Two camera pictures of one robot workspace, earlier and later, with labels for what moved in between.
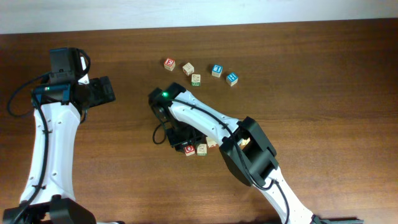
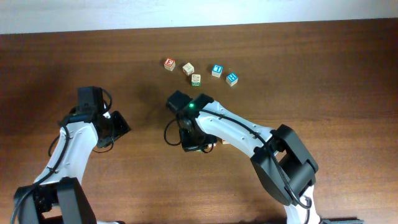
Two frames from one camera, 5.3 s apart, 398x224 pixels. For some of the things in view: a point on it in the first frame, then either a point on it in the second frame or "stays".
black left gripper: x=106 y=93 -> x=124 y=127
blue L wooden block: x=216 y=70 stays
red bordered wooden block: x=212 y=144 stays
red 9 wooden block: x=188 y=69 stays
